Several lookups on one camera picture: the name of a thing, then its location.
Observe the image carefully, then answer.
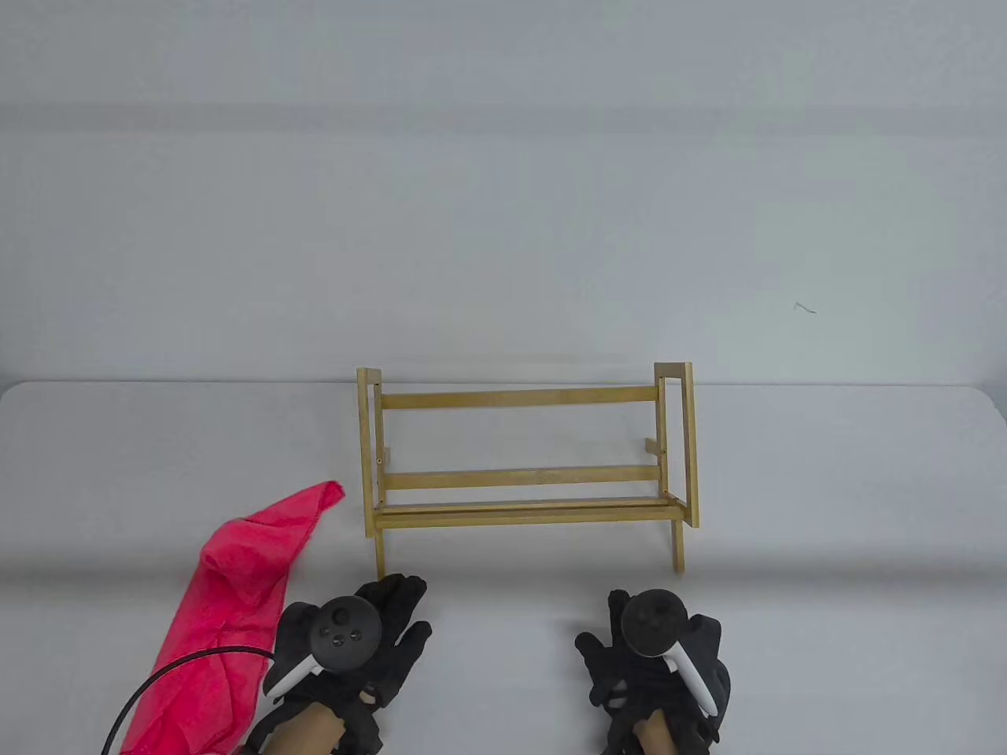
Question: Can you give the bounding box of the person's left hand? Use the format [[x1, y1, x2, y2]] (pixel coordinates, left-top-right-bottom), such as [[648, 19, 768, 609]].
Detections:
[[245, 575, 433, 755]]

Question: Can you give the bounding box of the person's right hand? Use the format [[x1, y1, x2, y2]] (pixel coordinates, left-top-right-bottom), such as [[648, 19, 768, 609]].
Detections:
[[575, 590, 731, 755]]

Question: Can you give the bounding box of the wooden book rack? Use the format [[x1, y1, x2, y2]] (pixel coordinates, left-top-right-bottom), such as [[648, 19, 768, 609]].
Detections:
[[356, 363, 700, 579]]

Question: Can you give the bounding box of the pink square towel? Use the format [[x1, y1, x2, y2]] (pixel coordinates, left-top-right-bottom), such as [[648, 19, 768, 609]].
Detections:
[[120, 481, 345, 755]]

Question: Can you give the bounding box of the person's right forearm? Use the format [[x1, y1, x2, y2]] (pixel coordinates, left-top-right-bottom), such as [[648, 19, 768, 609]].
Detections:
[[633, 710, 679, 755]]

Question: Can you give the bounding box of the person's left forearm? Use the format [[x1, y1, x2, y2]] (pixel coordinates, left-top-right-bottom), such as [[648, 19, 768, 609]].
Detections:
[[264, 700, 347, 755]]

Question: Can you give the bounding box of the black left controller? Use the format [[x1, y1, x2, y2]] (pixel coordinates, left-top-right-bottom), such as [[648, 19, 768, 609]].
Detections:
[[264, 596, 382, 698]]

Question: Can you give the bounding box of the black controller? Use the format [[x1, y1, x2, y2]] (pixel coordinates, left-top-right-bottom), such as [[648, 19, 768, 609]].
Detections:
[[621, 591, 724, 718], [264, 596, 382, 698]]

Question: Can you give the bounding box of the black right controller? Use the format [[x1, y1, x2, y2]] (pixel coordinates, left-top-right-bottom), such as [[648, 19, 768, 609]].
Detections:
[[621, 591, 724, 718]]

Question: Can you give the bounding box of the black cable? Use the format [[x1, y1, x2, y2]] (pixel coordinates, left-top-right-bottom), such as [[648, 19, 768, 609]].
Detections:
[[101, 646, 276, 755]]

